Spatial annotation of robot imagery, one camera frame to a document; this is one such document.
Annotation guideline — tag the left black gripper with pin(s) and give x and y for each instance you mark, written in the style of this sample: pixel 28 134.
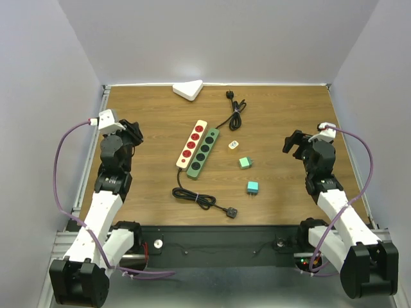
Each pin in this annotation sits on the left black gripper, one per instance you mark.
pixel 132 130

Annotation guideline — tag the cream red power strip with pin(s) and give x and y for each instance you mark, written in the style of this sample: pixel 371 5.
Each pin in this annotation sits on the cream red power strip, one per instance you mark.
pixel 191 145

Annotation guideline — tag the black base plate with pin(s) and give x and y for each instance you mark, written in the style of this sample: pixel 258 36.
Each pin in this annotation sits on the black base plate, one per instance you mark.
pixel 171 247

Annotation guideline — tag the white triangular device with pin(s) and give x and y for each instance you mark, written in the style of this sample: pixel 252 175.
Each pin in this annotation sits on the white triangular device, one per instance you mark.
pixel 188 90

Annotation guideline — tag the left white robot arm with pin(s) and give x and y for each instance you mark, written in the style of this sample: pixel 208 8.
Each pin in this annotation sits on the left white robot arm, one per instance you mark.
pixel 82 276

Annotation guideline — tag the aluminium frame rail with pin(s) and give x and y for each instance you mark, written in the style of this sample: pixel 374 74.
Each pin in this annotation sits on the aluminium frame rail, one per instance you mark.
pixel 46 296

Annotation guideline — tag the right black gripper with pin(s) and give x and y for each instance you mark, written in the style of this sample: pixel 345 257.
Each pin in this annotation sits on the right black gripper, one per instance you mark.
pixel 299 138

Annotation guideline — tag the green charger plug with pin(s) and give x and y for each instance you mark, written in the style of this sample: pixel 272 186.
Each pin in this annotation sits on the green charger plug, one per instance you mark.
pixel 245 162

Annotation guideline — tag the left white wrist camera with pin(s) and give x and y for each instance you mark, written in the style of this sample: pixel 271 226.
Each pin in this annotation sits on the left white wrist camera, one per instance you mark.
pixel 107 122

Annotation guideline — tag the green black power strip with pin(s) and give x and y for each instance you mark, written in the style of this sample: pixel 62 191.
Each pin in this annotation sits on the green black power strip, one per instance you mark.
pixel 202 154

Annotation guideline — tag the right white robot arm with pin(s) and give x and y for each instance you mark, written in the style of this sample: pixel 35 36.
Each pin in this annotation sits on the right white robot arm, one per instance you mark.
pixel 366 265

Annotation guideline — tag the yellow charger plug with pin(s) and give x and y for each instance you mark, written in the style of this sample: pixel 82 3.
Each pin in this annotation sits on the yellow charger plug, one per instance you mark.
pixel 233 146

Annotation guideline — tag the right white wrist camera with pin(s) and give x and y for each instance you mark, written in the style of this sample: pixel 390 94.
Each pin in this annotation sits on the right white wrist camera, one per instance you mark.
pixel 326 132

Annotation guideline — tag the teal charger plug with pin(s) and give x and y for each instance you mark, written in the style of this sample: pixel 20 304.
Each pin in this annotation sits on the teal charger plug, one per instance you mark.
pixel 252 187

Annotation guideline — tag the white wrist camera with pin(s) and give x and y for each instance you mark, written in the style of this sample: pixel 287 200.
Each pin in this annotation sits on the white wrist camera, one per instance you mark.
pixel 326 132
pixel 107 122

